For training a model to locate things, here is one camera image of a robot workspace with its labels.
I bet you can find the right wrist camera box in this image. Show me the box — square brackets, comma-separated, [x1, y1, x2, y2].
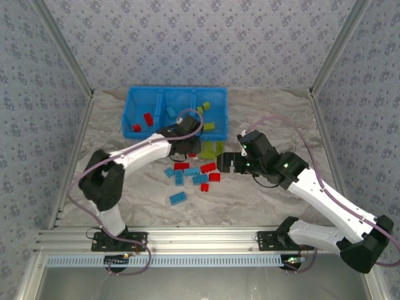
[236, 129, 270, 156]

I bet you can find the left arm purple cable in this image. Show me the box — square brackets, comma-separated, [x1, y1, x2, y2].
[67, 108, 206, 278]

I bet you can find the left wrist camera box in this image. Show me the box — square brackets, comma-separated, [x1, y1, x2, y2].
[179, 114, 205, 136]

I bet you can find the aluminium side rail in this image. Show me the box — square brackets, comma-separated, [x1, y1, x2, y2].
[47, 92, 95, 231]
[309, 90, 359, 229]

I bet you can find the pale slotted cable duct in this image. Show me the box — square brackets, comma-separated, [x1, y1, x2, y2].
[46, 253, 290, 269]

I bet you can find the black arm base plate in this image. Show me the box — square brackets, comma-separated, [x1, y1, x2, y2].
[256, 230, 316, 253]
[91, 231, 149, 253]

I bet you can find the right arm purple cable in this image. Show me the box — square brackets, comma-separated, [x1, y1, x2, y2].
[248, 116, 400, 274]

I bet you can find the aluminium frame post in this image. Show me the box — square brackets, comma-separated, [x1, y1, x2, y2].
[31, 0, 95, 98]
[308, 0, 373, 98]

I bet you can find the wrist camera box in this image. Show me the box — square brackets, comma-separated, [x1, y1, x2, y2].
[236, 129, 270, 156]
[179, 114, 205, 136]

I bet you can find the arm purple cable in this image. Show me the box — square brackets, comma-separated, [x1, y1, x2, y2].
[67, 108, 206, 278]
[248, 116, 400, 274]

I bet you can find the small controller board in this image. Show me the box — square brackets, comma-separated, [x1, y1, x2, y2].
[104, 253, 131, 266]
[282, 255, 306, 269]

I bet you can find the grey metal shelf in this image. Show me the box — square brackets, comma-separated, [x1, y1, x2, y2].
[18, 252, 388, 300]

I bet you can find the blue three-compartment bin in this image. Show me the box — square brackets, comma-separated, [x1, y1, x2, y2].
[121, 86, 229, 141]

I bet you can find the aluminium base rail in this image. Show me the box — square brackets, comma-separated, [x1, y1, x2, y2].
[32, 227, 376, 254]

